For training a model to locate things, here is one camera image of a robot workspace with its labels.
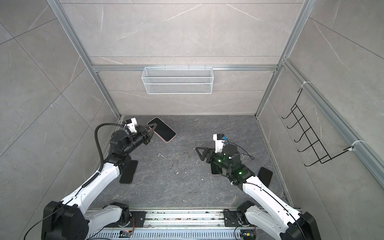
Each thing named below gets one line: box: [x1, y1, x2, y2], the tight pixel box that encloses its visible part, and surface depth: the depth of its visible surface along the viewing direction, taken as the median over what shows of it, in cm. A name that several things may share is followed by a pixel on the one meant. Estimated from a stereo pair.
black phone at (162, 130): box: [147, 117, 177, 143], surface depth 75 cm
